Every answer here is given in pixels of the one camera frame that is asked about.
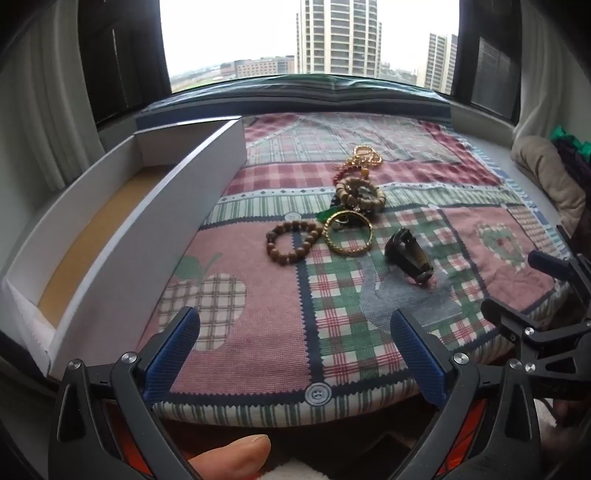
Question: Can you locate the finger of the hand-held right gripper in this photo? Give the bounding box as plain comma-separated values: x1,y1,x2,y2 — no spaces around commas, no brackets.
480,298,552,344
527,250,591,301

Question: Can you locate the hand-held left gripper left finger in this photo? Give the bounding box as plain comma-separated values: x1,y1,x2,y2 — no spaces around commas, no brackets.
55,306,204,480

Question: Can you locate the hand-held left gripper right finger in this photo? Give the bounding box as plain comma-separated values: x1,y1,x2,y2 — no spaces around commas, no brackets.
390,308,541,480

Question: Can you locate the black wristwatch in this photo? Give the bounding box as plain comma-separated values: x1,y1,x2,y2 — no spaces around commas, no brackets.
384,227,435,287

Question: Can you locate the white cardboard box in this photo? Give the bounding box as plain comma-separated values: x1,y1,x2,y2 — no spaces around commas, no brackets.
0,117,247,377

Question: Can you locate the gold bangle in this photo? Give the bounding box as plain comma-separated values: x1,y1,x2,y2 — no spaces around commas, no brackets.
324,210,373,257

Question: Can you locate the dark brown wooden bead bracelet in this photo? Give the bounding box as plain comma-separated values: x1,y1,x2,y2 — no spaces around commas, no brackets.
265,220,322,265

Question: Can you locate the black bead bracelet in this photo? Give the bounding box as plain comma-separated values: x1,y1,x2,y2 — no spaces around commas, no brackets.
330,194,370,229

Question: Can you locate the light wooden bead bracelet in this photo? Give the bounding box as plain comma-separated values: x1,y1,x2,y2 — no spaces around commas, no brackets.
335,177,387,213

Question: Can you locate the red bead bracelet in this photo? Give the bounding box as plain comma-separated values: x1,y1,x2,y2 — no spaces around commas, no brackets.
331,167,370,186

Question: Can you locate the gold bead chain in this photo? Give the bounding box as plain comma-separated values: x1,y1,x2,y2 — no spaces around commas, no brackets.
344,145,384,171

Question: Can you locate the person's left hand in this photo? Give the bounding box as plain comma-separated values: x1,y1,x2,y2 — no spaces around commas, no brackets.
190,434,271,480

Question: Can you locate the beige cushion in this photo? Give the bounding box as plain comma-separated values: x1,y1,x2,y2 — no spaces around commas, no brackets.
511,135,588,237

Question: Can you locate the dark purple cloth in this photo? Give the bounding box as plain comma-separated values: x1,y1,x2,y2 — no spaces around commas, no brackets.
553,137,591,243

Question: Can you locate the plaid patchwork blanket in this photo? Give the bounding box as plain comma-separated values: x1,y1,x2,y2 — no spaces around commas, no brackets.
151,112,575,429

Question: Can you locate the green cloth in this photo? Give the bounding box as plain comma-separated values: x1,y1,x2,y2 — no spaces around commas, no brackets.
549,124,591,161

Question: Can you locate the white fleece sleeve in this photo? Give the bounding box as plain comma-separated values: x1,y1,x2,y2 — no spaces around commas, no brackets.
259,459,326,480

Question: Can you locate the white curtain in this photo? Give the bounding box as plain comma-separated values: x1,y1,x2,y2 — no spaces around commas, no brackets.
512,0,561,139
0,11,106,192

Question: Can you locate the dark window panel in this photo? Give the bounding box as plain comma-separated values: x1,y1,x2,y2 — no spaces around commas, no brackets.
450,0,523,126
78,0,172,126

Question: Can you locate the narrow high-rise building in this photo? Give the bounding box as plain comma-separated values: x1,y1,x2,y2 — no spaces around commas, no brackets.
417,32,459,94

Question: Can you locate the blue green striped quilt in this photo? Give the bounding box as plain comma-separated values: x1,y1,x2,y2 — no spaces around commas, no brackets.
135,73,452,131

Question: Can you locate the low brown building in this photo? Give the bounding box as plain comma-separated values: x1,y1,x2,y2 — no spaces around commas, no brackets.
221,55,296,80

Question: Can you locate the tall tower building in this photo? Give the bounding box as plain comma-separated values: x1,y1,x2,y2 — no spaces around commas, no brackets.
295,0,383,78

